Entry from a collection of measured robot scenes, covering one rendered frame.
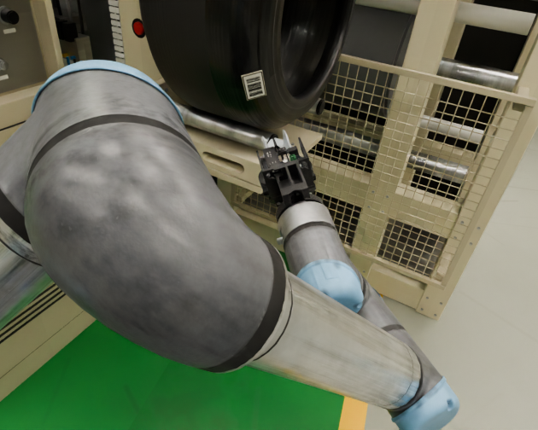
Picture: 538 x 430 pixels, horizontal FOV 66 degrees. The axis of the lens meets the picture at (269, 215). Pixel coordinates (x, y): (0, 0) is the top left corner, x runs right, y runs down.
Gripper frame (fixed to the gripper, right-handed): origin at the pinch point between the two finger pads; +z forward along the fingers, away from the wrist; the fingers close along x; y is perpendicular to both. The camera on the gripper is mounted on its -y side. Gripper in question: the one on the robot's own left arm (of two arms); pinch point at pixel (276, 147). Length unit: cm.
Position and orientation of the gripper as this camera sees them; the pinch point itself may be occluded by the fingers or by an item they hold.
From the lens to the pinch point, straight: 74.7
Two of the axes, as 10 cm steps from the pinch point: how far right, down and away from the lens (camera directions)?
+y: -2.2, -6.5, -7.2
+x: -9.5, 3.0, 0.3
